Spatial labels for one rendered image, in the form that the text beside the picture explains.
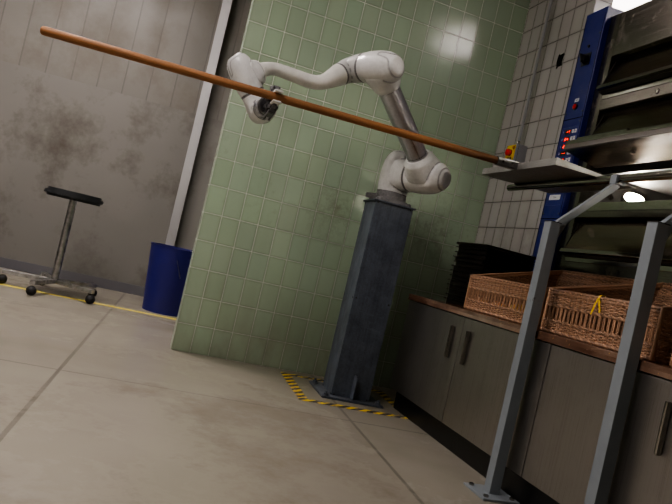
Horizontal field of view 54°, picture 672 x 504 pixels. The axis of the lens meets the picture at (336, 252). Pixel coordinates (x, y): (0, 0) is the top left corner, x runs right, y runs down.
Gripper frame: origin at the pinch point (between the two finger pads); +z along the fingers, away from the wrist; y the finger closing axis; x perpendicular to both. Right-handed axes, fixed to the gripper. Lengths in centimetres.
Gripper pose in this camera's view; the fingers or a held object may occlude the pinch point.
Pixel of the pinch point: (276, 97)
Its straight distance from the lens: 243.5
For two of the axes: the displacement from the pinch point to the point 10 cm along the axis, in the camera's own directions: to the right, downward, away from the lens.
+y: -2.1, 9.8, 0.0
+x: -9.4, -2.1, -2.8
